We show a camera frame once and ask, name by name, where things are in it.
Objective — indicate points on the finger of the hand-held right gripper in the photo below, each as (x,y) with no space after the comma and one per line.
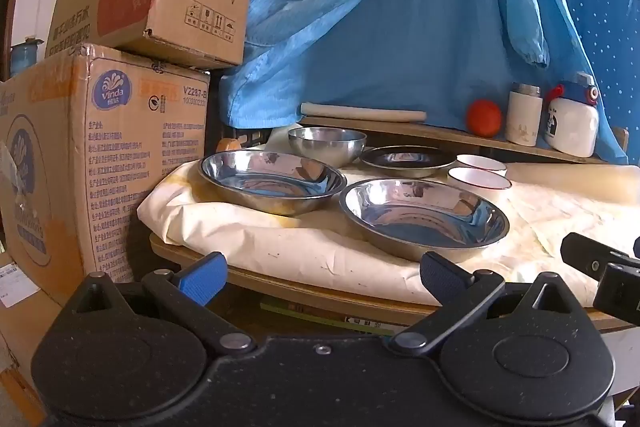
(620,292)
(590,254)

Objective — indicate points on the blue garment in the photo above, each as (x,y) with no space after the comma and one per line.
(375,32)

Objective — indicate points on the white red-rimmed bowl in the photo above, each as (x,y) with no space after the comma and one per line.
(480,179)
(482,163)

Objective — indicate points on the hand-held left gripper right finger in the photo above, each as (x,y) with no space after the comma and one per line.
(440,272)

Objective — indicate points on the blue container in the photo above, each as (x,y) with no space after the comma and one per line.
(25,57)

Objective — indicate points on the orange fruit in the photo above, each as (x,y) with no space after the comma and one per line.
(484,118)

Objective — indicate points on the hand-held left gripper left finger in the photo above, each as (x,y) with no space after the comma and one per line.
(202,277)

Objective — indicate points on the black plate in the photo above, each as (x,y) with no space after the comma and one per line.
(407,159)

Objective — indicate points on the white thermos cup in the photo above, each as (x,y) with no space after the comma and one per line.
(523,117)

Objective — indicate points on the wooden shelf board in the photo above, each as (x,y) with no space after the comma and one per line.
(440,134)

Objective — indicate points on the white water bottle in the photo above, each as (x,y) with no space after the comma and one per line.
(572,122)

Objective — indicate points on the cream table cloth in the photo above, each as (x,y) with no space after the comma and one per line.
(325,247)

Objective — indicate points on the small steel bowl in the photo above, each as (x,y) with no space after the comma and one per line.
(327,144)

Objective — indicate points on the large steel plate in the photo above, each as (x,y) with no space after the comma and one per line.
(270,179)
(425,217)

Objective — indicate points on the orange round object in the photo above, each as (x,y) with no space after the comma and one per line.
(228,145)

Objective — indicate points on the white paper slip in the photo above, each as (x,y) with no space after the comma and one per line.
(15,287)

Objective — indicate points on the large blue-printed cardboard box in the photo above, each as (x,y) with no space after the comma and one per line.
(125,157)

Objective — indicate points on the white rolling pin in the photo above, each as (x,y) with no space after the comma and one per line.
(360,112)

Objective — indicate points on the green book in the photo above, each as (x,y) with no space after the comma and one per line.
(320,314)

